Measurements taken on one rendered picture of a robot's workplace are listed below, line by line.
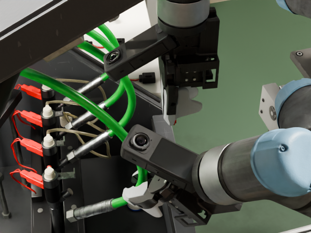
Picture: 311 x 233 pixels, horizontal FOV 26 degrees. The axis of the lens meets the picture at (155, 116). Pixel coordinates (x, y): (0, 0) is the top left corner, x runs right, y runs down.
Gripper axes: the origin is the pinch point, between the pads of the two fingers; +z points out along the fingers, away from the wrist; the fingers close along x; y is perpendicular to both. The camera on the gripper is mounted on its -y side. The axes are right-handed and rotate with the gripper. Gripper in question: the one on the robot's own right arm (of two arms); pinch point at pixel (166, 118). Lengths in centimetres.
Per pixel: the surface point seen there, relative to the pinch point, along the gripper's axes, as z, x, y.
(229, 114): 124, 129, 49
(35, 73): -17.6, -7.4, -19.0
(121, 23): 26, 65, -2
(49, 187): 14.0, 0.2, -20.3
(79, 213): 10.0, -9.5, -15.3
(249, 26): 124, 192, 73
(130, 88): 0.6, 8.9, -4.9
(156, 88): 26.4, 38.3, 3.8
